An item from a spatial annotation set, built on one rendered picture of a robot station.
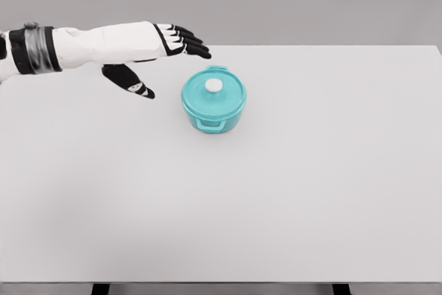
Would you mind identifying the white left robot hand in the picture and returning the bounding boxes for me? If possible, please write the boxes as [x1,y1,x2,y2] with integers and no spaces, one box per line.
[90,21,212,100]

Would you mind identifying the teal lid with white knob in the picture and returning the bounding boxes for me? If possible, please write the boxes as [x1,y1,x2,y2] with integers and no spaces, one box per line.
[181,68,247,117]

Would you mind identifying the teal pot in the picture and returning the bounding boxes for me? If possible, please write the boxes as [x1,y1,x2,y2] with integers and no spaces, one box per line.
[181,65,247,133]

